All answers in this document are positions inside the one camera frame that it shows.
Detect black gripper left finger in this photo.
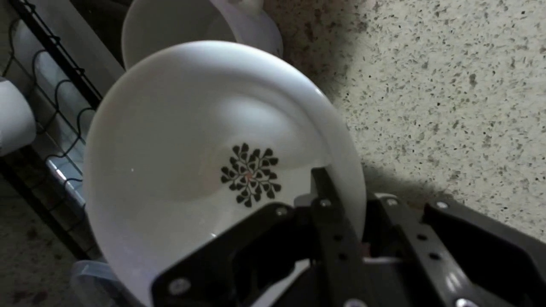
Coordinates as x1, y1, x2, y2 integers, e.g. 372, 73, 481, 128
148, 166, 372, 307

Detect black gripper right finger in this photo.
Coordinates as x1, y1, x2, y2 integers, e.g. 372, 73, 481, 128
365, 191, 546, 307

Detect white bowl with flower print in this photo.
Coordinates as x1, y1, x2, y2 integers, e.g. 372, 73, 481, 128
82, 39, 367, 307

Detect grey rack drip tray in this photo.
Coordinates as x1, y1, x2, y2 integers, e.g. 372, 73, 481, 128
8, 0, 126, 213

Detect black two-tier dish rack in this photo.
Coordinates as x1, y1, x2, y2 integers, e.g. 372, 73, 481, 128
0, 0, 129, 264

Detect large speckled white mug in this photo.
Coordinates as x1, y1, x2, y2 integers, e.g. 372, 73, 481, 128
119, 0, 285, 72

